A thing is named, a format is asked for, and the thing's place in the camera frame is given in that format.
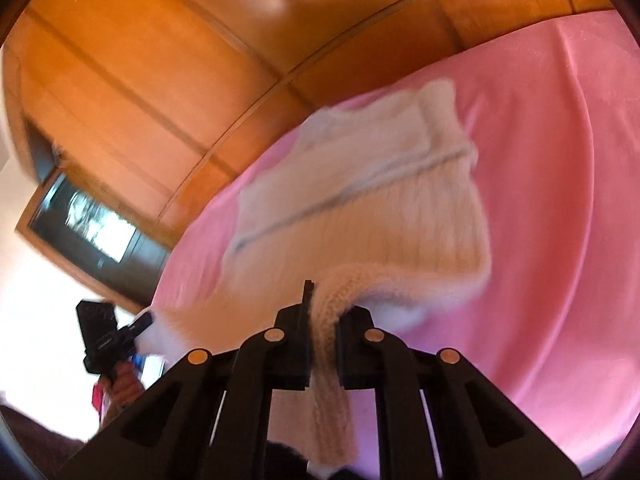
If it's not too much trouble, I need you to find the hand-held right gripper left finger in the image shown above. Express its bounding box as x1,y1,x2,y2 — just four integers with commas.
60,280,316,480

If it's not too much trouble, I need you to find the person's left hand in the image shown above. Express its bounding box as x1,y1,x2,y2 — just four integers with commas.
99,359,144,407

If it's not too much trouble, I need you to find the white knit sweater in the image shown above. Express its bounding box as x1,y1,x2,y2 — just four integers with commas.
135,77,493,468

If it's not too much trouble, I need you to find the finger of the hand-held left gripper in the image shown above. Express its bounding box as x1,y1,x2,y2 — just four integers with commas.
117,309,155,344

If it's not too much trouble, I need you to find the pink blanket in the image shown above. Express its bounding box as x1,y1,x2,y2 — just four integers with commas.
147,9,640,478

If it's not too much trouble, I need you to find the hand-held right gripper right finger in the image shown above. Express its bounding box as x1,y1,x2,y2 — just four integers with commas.
338,305,583,480

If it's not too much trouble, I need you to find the wooden framed dark window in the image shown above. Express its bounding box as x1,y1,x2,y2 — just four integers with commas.
15,167,173,313

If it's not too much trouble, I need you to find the person's maroon clothing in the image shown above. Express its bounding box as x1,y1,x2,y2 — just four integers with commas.
0,404,88,480

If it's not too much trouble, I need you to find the wooden panelled wardrobe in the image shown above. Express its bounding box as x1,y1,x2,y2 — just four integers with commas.
0,0,617,256

